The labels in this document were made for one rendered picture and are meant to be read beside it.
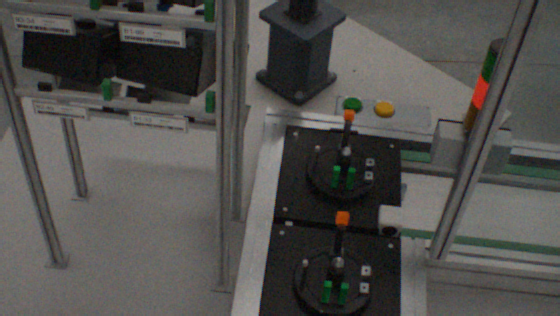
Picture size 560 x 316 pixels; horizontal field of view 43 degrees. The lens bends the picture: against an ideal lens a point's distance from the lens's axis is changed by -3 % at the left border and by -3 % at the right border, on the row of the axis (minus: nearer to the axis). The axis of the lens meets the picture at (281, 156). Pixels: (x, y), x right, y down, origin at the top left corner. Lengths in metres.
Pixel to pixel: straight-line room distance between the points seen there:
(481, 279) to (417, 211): 0.19
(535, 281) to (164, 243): 0.72
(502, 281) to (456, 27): 2.29
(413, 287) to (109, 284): 0.56
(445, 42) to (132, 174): 2.18
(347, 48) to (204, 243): 0.72
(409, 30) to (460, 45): 0.25
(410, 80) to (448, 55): 1.55
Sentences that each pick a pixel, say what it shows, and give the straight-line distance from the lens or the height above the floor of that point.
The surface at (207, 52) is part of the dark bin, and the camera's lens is 1.07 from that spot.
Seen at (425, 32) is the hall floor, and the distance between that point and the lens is 3.49.
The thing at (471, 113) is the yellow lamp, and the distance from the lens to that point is 1.13.
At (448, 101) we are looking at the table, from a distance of 1.81.
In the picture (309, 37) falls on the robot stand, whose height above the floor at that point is 1.06.
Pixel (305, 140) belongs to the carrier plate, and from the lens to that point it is 1.48.
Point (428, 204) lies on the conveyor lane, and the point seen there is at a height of 0.92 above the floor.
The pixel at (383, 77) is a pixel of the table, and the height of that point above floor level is 0.86.
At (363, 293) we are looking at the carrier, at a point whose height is 1.00.
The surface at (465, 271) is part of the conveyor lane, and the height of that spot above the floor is 0.93.
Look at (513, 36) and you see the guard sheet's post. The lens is 1.00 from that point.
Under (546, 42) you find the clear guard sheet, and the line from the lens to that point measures 1.03.
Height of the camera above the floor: 2.03
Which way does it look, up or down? 47 degrees down
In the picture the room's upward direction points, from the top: 5 degrees clockwise
